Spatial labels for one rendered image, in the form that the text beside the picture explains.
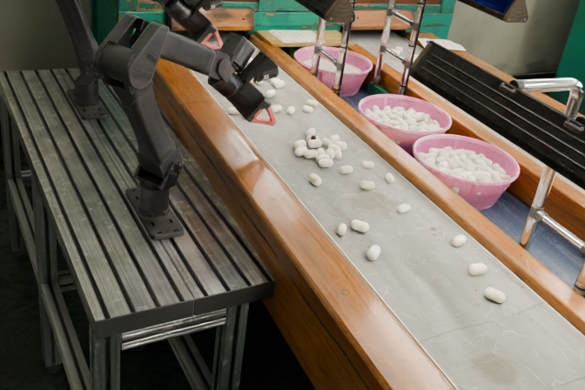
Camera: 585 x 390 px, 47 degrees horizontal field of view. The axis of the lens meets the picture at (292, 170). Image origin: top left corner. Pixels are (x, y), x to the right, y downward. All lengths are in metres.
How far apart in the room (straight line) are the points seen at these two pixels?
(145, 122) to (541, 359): 0.82
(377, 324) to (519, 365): 0.23
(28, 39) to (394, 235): 2.18
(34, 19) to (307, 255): 2.18
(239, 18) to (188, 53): 1.03
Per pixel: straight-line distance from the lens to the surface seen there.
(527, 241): 1.42
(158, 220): 1.44
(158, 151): 1.36
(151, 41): 1.23
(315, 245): 1.25
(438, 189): 1.54
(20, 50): 3.19
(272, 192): 1.40
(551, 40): 4.98
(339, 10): 1.65
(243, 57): 1.50
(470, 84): 1.24
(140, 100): 1.27
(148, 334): 1.28
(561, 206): 1.71
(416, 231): 1.41
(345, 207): 1.44
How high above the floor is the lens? 1.46
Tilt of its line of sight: 28 degrees down
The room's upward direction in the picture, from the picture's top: 8 degrees clockwise
